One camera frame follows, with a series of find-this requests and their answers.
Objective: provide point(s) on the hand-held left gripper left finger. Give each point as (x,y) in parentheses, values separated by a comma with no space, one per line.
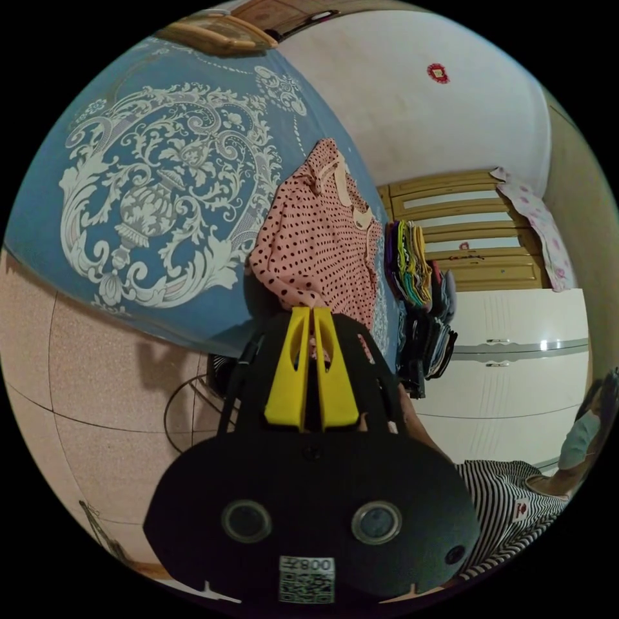
(285,382)

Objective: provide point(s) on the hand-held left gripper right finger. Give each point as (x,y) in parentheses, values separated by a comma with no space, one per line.
(336,387)

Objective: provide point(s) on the pink polka dot shirt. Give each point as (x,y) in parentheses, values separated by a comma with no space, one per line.
(319,242)

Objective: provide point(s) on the person's left forearm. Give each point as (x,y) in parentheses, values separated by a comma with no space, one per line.
(421,425)

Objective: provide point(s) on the bed with blue printed sheet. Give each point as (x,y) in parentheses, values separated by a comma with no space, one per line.
(203,290)

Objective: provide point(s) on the pile of clothes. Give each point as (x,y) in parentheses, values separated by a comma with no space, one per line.
(418,280)

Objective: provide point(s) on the white cupboard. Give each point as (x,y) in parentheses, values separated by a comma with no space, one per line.
(508,387)

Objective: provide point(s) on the yellow wooden cupboard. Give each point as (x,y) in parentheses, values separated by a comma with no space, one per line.
(483,271)

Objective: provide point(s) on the person's body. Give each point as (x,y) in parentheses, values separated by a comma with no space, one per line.
(503,488)

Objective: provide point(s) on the pink floral cloth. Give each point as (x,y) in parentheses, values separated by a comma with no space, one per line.
(544,227)

